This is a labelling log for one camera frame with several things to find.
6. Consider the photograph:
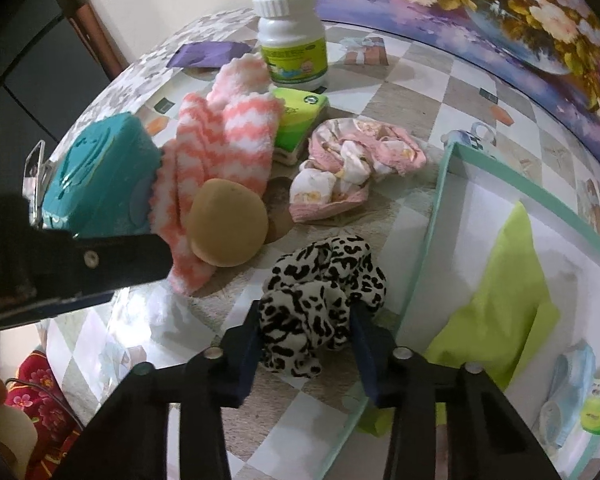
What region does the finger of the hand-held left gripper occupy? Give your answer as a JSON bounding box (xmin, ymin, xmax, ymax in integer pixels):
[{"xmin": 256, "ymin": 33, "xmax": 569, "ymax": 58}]
[{"xmin": 30, "ymin": 230, "xmax": 175, "ymax": 293}]

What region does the round tan sponge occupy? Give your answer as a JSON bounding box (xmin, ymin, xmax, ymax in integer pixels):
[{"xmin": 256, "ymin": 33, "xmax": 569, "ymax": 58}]
[{"xmin": 187, "ymin": 178, "xmax": 270, "ymax": 266}]

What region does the white bottle green label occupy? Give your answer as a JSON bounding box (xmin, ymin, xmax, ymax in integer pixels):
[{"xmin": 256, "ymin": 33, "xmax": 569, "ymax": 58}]
[{"xmin": 252, "ymin": 0, "xmax": 329, "ymax": 92}]

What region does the purple packet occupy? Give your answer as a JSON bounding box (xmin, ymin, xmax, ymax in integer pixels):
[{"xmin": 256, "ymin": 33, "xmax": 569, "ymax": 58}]
[{"xmin": 167, "ymin": 41, "xmax": 253, "ymax": 70}]

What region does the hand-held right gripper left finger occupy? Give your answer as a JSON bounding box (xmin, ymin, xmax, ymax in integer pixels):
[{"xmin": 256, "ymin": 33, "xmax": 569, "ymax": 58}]
[{"xmin": 50, "ymin": 300, "xmax": 263, "ymax": 480}]

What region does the cream tape roll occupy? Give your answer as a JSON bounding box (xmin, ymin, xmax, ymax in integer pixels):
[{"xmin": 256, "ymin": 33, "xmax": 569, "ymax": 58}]
[{"xmin": 0, "ymin": 405, "xmax": 38, "ymax": 480}]

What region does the teal shallow cardboard box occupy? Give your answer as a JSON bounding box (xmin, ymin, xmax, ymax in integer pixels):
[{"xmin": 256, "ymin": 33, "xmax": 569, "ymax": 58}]
[{"xmin": 357, "ymin": 141, "xmax": 600, "ymax": 480}]

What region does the pink patterned cloth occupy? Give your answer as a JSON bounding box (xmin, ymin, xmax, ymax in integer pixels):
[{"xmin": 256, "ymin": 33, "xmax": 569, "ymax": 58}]
[{"xmin": 288, "ymin": 117, "xmax": 428, "ymax": 223}]

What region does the leopard print scrunchie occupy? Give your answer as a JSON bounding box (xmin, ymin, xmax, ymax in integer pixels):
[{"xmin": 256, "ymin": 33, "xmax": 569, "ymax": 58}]
[{"xmin": 257, "ymin": 235, "xmax": 388, "ymax": 380}]

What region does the teal plastic box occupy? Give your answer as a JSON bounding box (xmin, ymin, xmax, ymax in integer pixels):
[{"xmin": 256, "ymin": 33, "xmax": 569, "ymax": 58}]
[{"xmin": 40, "ymin": 112, "xmax": 162, "ymax": 238}]

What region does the lime green cloth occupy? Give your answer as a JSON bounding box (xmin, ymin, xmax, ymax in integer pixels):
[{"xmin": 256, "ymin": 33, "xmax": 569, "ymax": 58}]
[{"xmin": 424, "ymin": 201, "xmax": 562, "ymax": 392}]

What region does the pink white striped fuzzy towel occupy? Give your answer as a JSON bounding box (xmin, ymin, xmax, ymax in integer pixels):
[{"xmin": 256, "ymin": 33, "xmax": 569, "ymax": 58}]
[{"xmin": 150, "ymin": 55, "xmax": 287, "ymax": 295}]

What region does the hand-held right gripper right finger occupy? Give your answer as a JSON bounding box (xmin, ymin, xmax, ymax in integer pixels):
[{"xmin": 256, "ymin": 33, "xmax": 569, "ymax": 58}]
[{"xmin": 349, "ymin": 300, "xmax": 563, "ymax": 480}]

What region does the blue face mask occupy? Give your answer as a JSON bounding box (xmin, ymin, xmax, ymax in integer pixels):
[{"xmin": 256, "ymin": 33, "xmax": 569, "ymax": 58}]
[{"xmin": 537, "ymin": 342, "xmax": 597, "ymax": 448}]

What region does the red floral cloth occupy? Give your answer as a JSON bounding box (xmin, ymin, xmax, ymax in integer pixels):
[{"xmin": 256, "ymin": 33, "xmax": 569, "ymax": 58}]
[{"xmin": 5, "ymin": 350, "xmax": 83, "ymax": 480}]

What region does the flower painting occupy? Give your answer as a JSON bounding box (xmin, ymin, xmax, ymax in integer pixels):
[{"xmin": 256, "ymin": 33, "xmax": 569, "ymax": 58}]
[{"xmin": 316, "ymin": 0, "xmax": 600, "ymax": 171}]

